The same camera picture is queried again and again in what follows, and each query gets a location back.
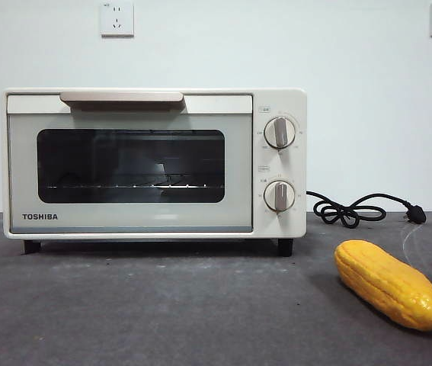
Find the timer knob with beige grip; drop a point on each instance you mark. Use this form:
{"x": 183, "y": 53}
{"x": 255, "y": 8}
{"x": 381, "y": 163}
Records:
{"x": 279, "y": 196}

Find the temperature knob with beige grip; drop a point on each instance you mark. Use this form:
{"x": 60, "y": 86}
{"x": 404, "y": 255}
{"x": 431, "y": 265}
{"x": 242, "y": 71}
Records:
{"x": 279, "y": 133}

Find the cream Toshiba toaster oven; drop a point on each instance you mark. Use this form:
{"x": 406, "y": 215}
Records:
{"x": 290, "y": 100}

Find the yellow corn cob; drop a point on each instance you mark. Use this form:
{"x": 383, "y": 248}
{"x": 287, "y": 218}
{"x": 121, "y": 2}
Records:
{"x": 387, "y": 284}

